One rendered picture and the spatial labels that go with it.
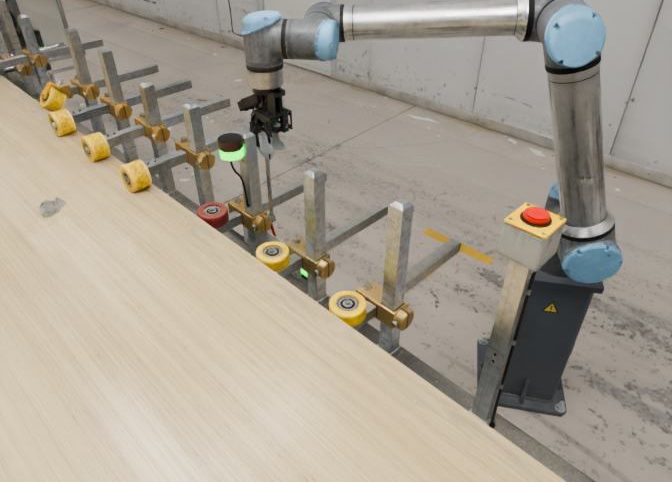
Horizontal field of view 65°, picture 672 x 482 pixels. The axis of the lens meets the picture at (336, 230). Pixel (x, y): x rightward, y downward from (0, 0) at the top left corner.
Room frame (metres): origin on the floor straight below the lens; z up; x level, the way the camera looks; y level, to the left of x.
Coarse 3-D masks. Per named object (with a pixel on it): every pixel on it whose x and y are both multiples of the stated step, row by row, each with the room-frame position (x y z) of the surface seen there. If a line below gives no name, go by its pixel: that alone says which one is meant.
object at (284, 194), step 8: (296, 184) 1.37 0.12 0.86; (272, 192) 1.33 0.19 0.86; (280, 192) 1.33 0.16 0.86; (288, 192) 1.33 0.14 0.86; (296, 192) 1.35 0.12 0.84; (264, 200) 1.28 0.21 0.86; (280, 200) 1.31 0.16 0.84; (264, 208) 1.27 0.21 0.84; (232, 216) 1.20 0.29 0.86; (240, 216) 1.21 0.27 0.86; (232, 224) 1.19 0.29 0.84; (224, 232) 1.16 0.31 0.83
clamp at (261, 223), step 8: (232, 200) 1.27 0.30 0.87; (232, 208) 1.24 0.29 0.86; (240, 208) 1.23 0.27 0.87; (248, 216) 1.19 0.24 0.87; (256, 216) 1.19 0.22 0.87; (264, 216) 1.19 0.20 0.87; (248, 224) 1.19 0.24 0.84; (256, 224) 1.17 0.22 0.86; (264, 224) 1.18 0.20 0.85; (264, 232) 1.18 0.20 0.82
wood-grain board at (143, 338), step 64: (0, 128) 1.68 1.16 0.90; (0, 192) 1.26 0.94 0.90; (64, 192) 1.26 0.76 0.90; (128, 192) 1.26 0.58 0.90; (0, 256) 0.97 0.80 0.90; (64, 256) 0.97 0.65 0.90; (128, 256) 0.98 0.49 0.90; (192, 256) 0.98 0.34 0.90; (0, 320) 0.77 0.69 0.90; (64, 320) 0.77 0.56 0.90; (128, 320) 0.77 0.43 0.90; (192, 320) 0.77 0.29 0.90; (256, 320) 0.77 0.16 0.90; (320, 320) 0.77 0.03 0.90; (0, 384) 0.61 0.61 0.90; (64, 384) 0.61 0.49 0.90; (128, 384) 0.61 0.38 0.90; (192, 384) 0.61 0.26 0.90; (256, 384) 0.61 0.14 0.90; (320, 384) 0.61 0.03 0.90; (384, 384) 0.61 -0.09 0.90; (0, 448) 0.48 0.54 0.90; (64, 448) 0.48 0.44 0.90; (128, 448) 0.48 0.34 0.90; (192, 448) 0.48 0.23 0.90; (256, 448) 0.48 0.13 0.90; (320, 448) 0.48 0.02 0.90; (384, 448) 0.48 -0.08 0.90; (448, 448) 0.48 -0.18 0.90; (512, 448) 0.48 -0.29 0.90
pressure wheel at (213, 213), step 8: (200, 208) 1.17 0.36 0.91; (208, 208) 1.18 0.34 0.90; (216, 208) 1.18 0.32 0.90; (224, 208) 1.17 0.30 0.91; (200, 216) 1.14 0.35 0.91; (208, 216) 1.13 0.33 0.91; (216, 216) 1.13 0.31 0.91; (224, 216) 1.15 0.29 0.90; (216, 224) 1.13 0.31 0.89; (224, 224) 1.14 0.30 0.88
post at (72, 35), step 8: (72, 32) 1.90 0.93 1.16; (72, 40) 1.90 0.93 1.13; (80, 40) 1.92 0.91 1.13; (72, 48) 1.89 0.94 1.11; (80, 48) 1.91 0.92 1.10; (72, 56) 1.91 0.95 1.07; (80, 56) 1.90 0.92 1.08; (80, 64) 1.90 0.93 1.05; (80, 72) 1.89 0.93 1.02; (88, 72) 1.91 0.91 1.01; (80, 80) 1.90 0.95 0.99; (88, 80) 1.91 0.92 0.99; (88, 104) 1.90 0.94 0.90; (96, 104) 1.91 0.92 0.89; (96, 120) 1.90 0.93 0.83; (96, 128) 1.89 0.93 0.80; (104, 128) 1.91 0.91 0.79
